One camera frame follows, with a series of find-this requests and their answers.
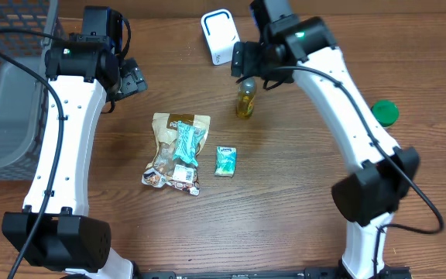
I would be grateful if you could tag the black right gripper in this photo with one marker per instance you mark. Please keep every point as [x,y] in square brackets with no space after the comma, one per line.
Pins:
[247,65]

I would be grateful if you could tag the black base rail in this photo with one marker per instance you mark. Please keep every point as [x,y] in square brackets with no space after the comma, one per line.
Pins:
[238,275]

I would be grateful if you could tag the white barcode scanner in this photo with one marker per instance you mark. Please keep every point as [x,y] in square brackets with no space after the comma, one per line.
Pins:
[220,34]

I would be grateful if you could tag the teal kleenex tissue pack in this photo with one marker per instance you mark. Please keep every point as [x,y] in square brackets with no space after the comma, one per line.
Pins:
[225,161]

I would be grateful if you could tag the brown teal snack bag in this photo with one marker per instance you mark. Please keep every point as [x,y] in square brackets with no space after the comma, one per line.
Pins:
[164,170]

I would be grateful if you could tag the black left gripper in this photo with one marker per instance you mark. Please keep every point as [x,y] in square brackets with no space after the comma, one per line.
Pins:
[132,78]

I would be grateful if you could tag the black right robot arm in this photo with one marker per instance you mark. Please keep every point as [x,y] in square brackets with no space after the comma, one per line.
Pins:
[306,53]

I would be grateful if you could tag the dark grey mesh basket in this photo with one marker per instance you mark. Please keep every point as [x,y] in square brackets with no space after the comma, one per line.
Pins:
[23,100]

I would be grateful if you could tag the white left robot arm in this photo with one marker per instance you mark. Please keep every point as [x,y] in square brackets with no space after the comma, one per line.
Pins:
[86,74]

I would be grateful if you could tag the green lid jar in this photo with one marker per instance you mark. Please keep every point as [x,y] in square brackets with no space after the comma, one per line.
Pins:
[385,112]

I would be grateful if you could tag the teal snack bar wrapper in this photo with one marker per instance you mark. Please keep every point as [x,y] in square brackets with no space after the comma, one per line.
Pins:
[188,139]

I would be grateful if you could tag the yellow liquid bottle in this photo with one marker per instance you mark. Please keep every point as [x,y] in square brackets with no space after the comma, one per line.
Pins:
[245,98]

